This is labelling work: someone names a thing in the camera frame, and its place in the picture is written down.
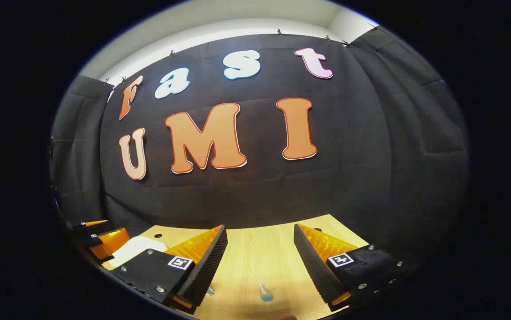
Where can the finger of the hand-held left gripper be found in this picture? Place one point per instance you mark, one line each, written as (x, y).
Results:
(110, 242)
(79, 225)

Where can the blue skin care bottle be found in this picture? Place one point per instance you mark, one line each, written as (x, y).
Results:
(265, 295)

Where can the cream white suitcase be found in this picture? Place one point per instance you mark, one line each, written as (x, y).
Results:
(137, 249)

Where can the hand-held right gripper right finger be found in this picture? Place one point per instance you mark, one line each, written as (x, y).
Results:
(311, 262)

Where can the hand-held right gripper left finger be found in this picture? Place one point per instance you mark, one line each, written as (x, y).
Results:
(211, 262)

